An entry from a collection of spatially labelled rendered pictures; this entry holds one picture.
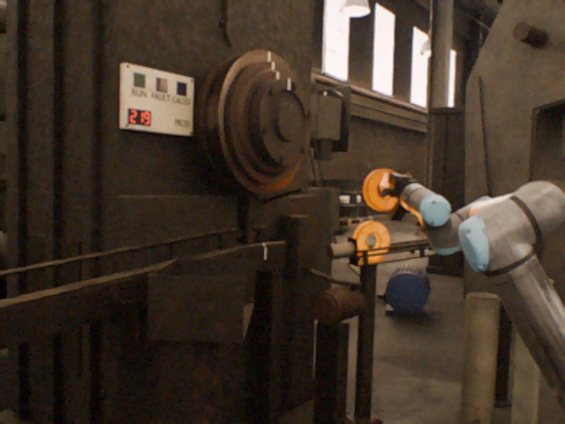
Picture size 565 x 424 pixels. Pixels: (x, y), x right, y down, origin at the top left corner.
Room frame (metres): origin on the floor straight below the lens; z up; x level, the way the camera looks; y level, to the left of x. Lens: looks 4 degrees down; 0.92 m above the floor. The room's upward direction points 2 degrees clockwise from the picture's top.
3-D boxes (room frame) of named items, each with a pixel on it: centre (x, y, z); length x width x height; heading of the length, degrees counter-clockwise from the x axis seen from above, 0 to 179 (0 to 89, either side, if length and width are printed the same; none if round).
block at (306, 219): (2.01, -0.05, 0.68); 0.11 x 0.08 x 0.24; 53
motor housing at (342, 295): (1.99, -0.22, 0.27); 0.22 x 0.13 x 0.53; 143
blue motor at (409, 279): (3.86, -0.93, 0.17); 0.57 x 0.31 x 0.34; 163
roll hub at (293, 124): (1.75, 0.01, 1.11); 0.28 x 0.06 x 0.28; 143
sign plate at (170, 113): (1.60, 0.37, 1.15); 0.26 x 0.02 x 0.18; 143
